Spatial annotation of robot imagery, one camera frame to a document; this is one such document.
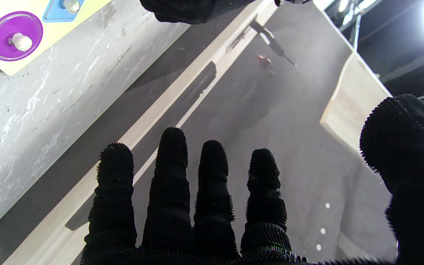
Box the dark wine bottle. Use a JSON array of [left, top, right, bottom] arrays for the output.
[[259, 26, 298, 67]]

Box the light wooden shelf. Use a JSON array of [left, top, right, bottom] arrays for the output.
[[1, 0, 283, 265]]

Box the red wine glass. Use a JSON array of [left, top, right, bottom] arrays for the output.
[[258, 54, 272, 71]]

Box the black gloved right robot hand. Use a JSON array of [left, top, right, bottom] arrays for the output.
[[81, 94, 424, 265]]

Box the purple circle puzzle piece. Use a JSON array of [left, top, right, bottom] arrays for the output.
[[0, 11, 44, 62]]

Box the blue diamond puzzle piece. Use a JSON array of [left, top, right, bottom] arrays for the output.
[[42, 0, 86, 23]]

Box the yellow wooden shape puzzle board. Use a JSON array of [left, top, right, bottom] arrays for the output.
[[0, 0, 114, 77]]

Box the light wooden side panel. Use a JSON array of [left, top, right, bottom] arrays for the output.
[[319, 52, 393, 157]]

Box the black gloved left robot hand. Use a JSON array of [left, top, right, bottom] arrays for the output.
[[139, 0, 257, 25]]

